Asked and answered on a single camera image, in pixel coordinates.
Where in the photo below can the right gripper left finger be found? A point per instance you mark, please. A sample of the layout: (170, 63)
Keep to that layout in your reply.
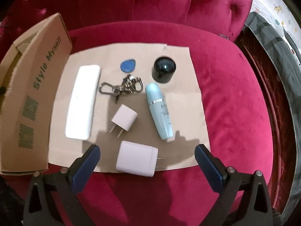
(40, 207)

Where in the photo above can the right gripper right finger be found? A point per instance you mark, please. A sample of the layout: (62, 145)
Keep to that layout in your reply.
(243, 197)

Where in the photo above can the large white plug charger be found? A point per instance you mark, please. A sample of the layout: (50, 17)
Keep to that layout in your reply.
(138, 159)

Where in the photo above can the small white plug charger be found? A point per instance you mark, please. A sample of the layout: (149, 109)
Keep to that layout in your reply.
(123, 118)

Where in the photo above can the cardboard box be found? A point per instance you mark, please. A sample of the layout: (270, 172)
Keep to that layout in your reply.
(30, 75)

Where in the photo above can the white rectangular power bank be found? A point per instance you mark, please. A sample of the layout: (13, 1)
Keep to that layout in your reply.
(82, 102)

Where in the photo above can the beige paper sheet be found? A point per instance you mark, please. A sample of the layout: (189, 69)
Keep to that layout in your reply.
(182, 96)

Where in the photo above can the light blue cosmetic bottle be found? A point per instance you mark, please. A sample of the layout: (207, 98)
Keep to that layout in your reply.
(159, 111)

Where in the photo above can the blue key fob tag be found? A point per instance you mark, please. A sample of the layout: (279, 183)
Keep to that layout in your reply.
(128, 66)

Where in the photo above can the grey plaid blanket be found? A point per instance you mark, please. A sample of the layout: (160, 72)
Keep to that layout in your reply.
(279, 77)

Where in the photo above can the black round jar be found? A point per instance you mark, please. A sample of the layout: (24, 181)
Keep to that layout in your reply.
(163, 69)

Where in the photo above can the red velvet tufted sofa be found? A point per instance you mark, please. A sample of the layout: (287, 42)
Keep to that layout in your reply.
(234, 106)

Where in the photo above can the metal keychain with carabiner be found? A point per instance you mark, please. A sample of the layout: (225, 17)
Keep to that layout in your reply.
(129, 85)

